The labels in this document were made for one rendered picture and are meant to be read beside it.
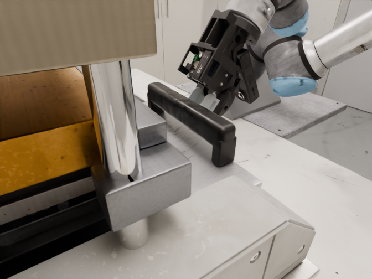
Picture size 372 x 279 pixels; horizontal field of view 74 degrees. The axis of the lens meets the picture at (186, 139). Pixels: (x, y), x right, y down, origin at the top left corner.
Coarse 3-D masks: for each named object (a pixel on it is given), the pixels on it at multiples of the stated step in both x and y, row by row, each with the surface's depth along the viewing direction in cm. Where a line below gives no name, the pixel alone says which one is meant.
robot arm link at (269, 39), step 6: (306, 24) 72; (270, 30) 71; (300, 30) 69; (306, 30) 70; (264, 36) 73; (270, 36) 71; (276, 36) 70; (294, 36) 69; (300, 36) 70; (258, 42) 76; (264, 42) 73; (270, 42) 71; (276, 42) 70; (282, 42) 69; (252, 48) 78; (258, 48) 77; (264, 48) 74; (270, 48) 71; (258, 54) 78; (264, 54) 74
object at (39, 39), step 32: (0, 0) 5; (32, 0) 6; (64, 0) 6; (96, 0) 6; (128, 0) 7; (0, 32) 6; (32, 32) 6; (64, 32) 6; (96, 32) 7; (128, 32) 7; (0, 64) 6; (32, 64) 6; (64, 64) 7
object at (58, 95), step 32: (0, 96) 14; (32, 96) 14; (64, 96) 14; (0, 128) 10; (32, 128) 10; (64, 128) 11; (0, 160) 10; (32, 160) 10; (64, 160) 11; (96, 160) 12; (0, 192) 10; (32, 192) 11; (64, 192) 12; (0, 224) 11
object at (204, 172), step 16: (160, 112) 33; (176, 128) 29; (176, 144) 26; (192, 144) 26; (208, 144) 26; (192, 160) 24; (208, 160) 24; (192, 176) 22; (208, 176) 22; (224, 176) 22; (240, 176) 22; (192, 192) 20
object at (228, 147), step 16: (160, 96) 29; (176, 96) 27; (176, 112) 26; (192, 112) 24; (208, 112) 23; (192, 128) 25; (208, 128) 22; (224, 128) 21; (224, 144) 22; (224, 160) 22
